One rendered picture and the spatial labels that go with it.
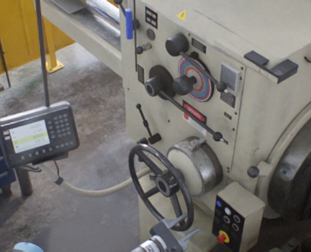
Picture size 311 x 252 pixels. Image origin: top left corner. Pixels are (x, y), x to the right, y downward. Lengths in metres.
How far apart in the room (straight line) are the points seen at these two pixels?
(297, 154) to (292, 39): 0.44
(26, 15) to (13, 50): 0.32
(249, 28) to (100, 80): 2.98
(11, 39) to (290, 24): 3.06
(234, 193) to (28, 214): 2.00
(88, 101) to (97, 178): 0.87
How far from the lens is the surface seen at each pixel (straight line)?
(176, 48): 1.84
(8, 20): 4.45
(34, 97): 4.57
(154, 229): 1.94
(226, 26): 1.80
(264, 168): 1.91
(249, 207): 1.95
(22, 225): 3.65
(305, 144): 1.98
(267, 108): 1.76
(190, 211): 1.91
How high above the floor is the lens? 2.84
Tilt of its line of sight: 43 degrees down
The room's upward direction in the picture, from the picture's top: straight up
